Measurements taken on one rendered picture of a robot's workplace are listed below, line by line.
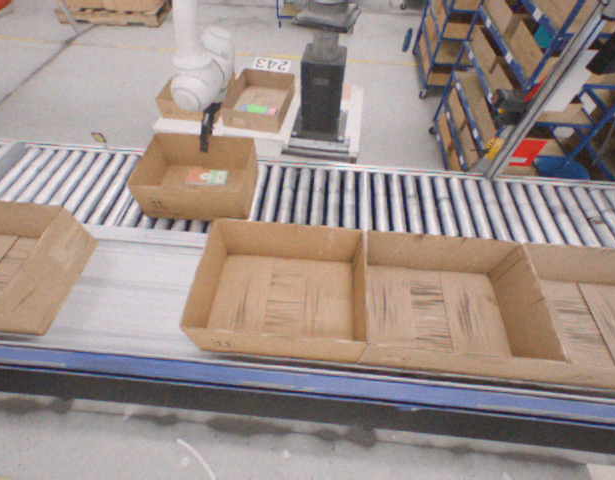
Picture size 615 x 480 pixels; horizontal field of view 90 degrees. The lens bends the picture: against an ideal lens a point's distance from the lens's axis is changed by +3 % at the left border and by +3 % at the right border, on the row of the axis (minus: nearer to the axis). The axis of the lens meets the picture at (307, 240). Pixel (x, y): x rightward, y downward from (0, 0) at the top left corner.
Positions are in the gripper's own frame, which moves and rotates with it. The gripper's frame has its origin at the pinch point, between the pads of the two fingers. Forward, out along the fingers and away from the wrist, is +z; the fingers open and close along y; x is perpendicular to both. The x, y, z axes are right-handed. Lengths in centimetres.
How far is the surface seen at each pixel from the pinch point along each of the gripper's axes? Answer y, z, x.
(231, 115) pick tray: 29.3, 6.5, -4.4
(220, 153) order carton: 0.2, 4.1, -6.1
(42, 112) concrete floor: 136, 156, 168
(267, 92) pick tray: 61, 8, -17
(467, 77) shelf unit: 135, -16, -149
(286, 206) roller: -18.0, 2.3, -36.5
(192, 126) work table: 28.3, 19.8, 12.4
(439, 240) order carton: -50, -39, -69
